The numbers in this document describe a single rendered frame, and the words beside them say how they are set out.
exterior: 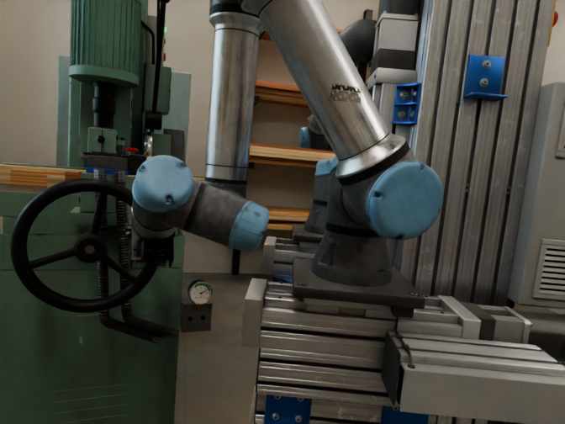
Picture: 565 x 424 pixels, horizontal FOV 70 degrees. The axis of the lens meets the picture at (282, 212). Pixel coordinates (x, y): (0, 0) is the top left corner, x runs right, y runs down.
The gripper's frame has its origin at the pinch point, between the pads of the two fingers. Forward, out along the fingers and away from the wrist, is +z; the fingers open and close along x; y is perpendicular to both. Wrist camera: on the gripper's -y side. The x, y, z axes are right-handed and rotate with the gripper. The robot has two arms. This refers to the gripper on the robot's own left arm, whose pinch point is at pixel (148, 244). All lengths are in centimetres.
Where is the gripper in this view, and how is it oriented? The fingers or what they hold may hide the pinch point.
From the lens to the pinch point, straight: 88.7
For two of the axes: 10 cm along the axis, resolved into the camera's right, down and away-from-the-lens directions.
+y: 1.1, 9.3, -3.6
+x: 9.3, 0.3, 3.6
